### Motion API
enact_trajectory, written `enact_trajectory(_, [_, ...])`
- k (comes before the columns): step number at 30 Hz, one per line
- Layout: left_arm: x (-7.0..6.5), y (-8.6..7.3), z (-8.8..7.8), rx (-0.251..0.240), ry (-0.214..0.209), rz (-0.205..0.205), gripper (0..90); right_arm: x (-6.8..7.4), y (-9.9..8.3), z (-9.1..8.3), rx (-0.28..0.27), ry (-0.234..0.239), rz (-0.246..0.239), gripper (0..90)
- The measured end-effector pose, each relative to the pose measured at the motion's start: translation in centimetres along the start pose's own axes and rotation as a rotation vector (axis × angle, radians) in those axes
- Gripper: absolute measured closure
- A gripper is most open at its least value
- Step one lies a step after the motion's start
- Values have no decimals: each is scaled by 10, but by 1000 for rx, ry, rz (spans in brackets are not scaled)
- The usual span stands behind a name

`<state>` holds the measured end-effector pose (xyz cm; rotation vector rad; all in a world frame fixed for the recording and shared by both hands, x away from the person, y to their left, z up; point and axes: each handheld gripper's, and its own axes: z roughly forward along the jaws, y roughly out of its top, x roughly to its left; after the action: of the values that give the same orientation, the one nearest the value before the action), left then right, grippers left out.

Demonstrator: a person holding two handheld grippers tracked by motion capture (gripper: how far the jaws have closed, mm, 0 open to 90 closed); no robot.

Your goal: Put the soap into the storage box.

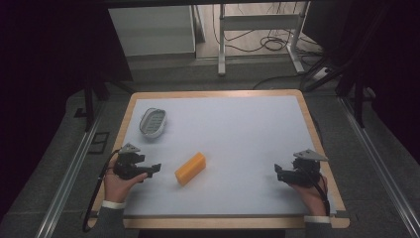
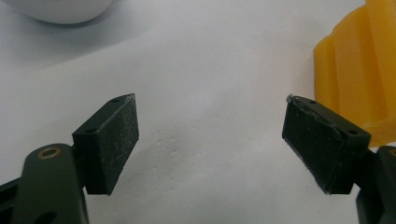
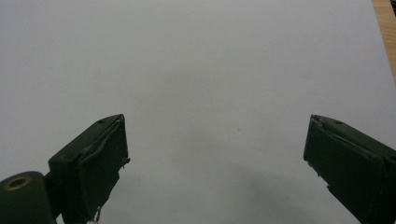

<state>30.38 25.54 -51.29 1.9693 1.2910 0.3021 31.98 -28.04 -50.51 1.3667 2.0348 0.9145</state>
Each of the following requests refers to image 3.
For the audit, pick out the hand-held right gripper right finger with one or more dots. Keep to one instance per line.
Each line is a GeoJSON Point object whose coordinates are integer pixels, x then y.
{"type": "Point", "coordinates": [351, 168]}

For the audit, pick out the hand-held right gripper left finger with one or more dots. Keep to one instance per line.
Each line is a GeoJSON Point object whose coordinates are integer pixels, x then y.
{"type": "Point", "coordinates": [90, 165]}

